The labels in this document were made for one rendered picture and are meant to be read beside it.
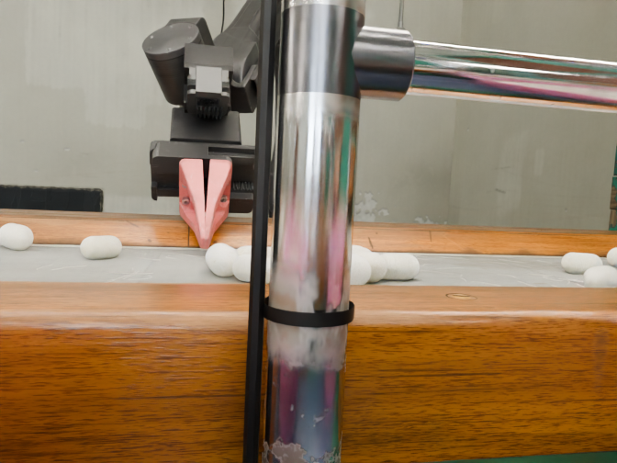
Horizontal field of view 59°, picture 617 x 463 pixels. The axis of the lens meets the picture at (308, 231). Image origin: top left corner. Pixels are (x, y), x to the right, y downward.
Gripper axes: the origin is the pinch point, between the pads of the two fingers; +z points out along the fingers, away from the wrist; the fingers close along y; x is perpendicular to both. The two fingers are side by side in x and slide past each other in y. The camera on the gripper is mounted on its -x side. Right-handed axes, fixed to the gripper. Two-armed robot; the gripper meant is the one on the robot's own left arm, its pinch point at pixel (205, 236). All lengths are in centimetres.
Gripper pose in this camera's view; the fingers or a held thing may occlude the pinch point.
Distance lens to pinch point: 48.2
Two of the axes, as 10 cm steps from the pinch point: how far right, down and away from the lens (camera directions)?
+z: 1.3, 7.2, -6.8
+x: -1.7, 7.0, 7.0
